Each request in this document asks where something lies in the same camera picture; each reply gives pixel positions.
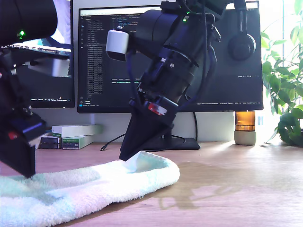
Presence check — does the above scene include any black over-ear headphones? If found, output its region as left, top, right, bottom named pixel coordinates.
left=227, top=0, right=257, bottom=61

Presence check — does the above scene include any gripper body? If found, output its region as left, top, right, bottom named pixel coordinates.
left=128, top=46, right=200, bottom=126

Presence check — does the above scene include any black cable with plug end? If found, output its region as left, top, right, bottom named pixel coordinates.
left=100, top=133, right=187, bottom=152

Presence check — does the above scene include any black Huawei monitor on stand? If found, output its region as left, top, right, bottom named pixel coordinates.
left=77, top=4, right=264, bottom=151

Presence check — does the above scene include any green potted leafy plant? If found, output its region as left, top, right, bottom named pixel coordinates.
left=260, top=0, right=303, bottom=148

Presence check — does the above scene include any amber glass jar grey base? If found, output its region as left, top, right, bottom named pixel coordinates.
left=233, top=111, right=257, bottom=146

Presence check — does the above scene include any long white flat box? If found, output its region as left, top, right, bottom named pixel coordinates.
left=51, top=124, right=104, bottom=139

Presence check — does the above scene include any black monitor with terminal windows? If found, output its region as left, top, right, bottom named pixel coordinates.
left=14, top=0, right=76, bottom=109

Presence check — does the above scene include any black monitor power cable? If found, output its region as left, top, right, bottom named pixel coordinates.
left=193, top=112, right=199, bottom=141

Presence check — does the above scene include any white pastel striped tea towel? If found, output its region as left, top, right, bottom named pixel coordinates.
left=0, top=151, right=181, bottom=227

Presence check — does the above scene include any green and white box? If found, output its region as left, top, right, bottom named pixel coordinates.
left=61, top=135, right=95, bottom=150

